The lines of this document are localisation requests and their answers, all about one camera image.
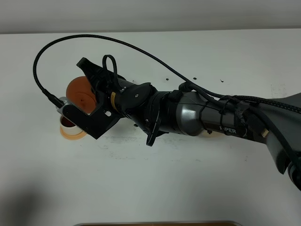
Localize white teacup left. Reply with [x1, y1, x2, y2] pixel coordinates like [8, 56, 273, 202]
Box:
[60, 116, 82, 136]

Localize beige teapot saucer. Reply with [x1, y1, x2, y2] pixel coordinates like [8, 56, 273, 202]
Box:
[199, 130, 224, 138]

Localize orange coaster left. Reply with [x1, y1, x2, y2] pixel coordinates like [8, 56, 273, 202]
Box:
[60, 127, 87, 140]

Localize brown clay teapot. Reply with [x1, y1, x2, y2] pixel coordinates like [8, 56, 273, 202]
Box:
[66, 76, 96, 114]

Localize brown tray edge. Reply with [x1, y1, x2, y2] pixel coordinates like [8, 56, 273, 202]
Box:
[76, 220, 241, 226]

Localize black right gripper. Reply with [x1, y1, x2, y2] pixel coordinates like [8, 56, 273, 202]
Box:
[77, 57, 161, 146]

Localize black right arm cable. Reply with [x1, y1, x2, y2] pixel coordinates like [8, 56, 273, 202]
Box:
[32, 33, 301, 161]

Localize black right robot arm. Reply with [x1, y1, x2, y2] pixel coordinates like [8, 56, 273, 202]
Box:
[77, 58, 301, 187]

